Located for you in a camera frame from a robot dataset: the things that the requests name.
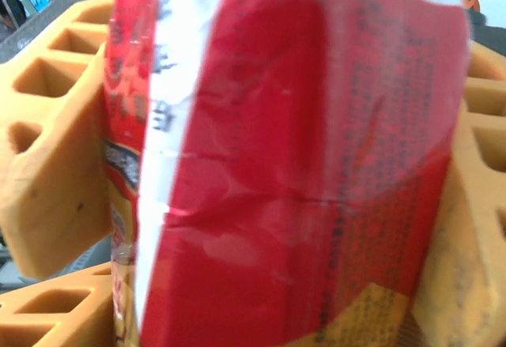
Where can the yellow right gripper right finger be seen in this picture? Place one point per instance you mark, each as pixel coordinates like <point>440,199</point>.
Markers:
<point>462,315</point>

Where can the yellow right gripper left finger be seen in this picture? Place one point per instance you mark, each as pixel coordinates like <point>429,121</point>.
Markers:
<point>87,323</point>

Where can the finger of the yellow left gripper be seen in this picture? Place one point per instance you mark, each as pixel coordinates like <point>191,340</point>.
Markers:
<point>486,189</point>
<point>59,189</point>

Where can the tea bottle red yellow label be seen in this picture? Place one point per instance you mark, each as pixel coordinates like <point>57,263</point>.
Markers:
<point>276,165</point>

